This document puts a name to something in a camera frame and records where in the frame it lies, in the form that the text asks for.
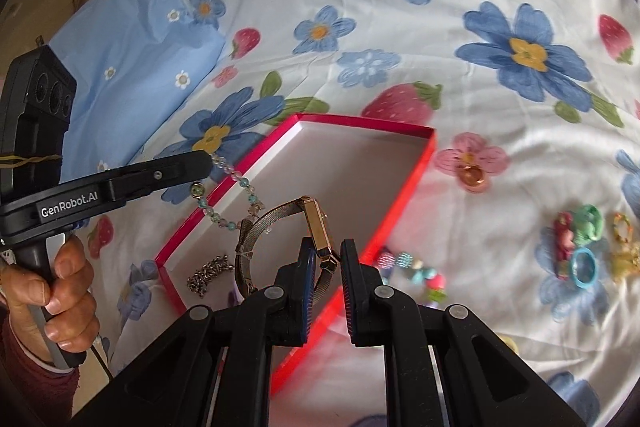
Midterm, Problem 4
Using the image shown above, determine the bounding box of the yellow hair claw clip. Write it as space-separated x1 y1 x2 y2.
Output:
611 212 640 283

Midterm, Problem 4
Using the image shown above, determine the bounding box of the red shallow jewelry box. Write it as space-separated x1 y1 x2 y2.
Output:
155 114 436 395

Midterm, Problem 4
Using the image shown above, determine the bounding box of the dark red left sleeve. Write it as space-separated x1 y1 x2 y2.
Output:
1 308 79 426

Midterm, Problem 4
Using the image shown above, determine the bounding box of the green fabric flower clip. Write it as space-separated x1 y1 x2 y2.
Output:
572 204 604 247

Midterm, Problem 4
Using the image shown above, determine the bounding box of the colourful chunky bead bracelet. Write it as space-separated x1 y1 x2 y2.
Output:
374 248 448 304

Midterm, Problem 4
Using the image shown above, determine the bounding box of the pink flower hair clip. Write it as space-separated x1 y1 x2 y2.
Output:
553 211 575 280

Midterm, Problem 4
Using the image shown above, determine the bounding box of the light blue pillow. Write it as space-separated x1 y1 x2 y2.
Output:
49 0 226 181

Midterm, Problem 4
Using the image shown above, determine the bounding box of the silver chain necklace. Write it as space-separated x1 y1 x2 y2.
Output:
185 255 236 299

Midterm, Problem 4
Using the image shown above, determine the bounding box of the copper metal ring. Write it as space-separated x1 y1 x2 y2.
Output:
456 164 490 193

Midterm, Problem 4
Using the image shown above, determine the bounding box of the floral white bedsheet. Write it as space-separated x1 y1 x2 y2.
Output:
74 0 640 427

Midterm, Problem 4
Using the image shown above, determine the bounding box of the gold mesh band wristwatch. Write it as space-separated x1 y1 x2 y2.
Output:
234 196 340 303

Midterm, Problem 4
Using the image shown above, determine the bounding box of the blue plastic ring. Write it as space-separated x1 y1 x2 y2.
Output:
569 247 599 290

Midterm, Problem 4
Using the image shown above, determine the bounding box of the person's left hand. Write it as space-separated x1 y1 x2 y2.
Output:
1 236 100 364

